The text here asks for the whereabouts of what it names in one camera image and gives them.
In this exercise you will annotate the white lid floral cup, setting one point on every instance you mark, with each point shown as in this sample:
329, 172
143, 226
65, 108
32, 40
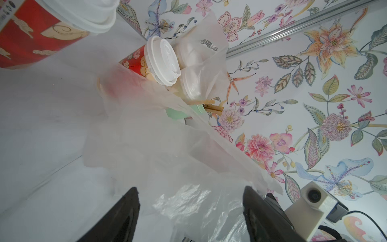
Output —
190, 53

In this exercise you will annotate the clear plastic bag pile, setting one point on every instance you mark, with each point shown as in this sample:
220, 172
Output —
190, 180

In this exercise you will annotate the white lid red back cup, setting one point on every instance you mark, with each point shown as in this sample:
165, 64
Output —
155, 61

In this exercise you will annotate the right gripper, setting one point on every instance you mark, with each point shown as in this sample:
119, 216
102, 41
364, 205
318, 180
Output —
325, 234

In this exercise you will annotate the green cup holder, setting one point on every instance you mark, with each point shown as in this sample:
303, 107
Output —
179, 115

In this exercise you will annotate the white lid beige cup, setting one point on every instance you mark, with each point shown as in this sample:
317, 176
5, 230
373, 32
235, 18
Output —
194, 84

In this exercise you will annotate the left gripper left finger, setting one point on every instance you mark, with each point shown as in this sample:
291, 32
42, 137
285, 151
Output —
119, 223

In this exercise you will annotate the clear plastic carrier bag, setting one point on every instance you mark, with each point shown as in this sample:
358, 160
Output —
210, 33

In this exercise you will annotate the wooden stir sticks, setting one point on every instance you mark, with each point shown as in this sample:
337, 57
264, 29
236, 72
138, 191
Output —
214, 109

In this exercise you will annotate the white lid red cup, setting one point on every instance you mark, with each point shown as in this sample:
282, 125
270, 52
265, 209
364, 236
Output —
155, 61
34, 30

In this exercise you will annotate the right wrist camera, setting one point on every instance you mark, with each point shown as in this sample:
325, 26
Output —
311, 206

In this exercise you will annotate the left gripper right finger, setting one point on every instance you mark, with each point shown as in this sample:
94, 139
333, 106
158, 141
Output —
265, 219

